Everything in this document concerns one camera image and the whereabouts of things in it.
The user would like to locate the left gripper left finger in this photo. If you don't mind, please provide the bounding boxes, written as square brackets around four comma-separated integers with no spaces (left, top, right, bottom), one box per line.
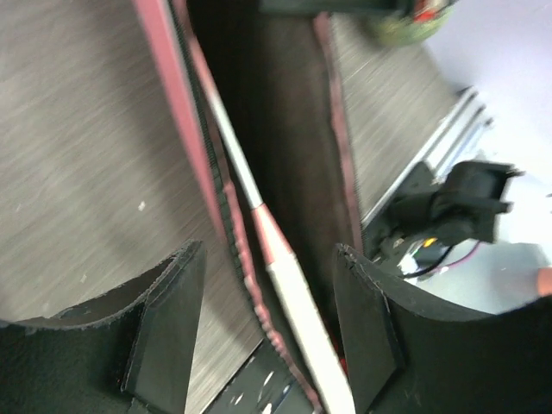
[1,241,206,413]

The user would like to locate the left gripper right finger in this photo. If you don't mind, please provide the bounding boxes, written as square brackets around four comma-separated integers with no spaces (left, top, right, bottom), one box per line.
[334,244,551,413]

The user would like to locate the pink badminton racket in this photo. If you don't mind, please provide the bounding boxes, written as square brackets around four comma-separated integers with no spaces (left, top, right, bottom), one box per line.
[202,78,355,413]

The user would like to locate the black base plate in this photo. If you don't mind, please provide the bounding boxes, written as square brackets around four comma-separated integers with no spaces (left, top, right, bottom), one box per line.
[204,341,317,414]

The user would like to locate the pink racket bag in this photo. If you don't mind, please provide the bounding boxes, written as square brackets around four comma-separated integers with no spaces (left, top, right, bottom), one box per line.
[135,1,362,413]

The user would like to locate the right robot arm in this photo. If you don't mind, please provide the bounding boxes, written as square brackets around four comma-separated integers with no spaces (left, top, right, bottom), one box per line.
[388,160,524,247]

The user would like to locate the green netted melon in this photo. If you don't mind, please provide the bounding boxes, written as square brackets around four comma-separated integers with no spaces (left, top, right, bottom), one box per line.
[366,1,455,47]

